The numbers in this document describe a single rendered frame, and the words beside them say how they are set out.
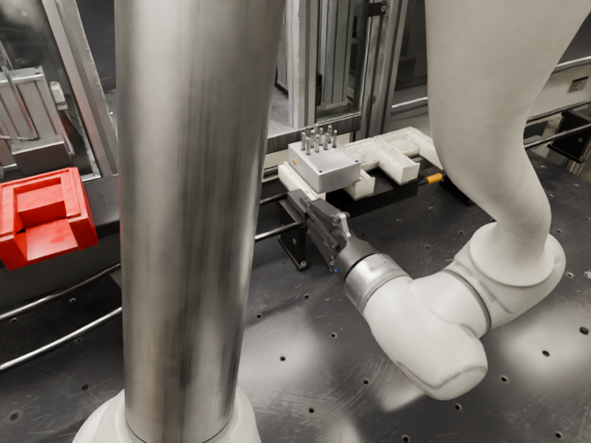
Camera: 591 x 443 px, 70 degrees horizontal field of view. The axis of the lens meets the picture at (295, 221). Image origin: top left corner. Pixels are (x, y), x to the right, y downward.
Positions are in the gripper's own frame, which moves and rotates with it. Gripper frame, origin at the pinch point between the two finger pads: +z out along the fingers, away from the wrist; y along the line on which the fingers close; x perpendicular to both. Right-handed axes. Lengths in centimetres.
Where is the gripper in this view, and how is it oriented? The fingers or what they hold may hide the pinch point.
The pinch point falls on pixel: (302, 202)
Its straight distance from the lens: 78.9
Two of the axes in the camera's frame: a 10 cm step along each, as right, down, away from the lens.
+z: -4.7, -5.7, 6.8
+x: -8.8, 3.0, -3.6
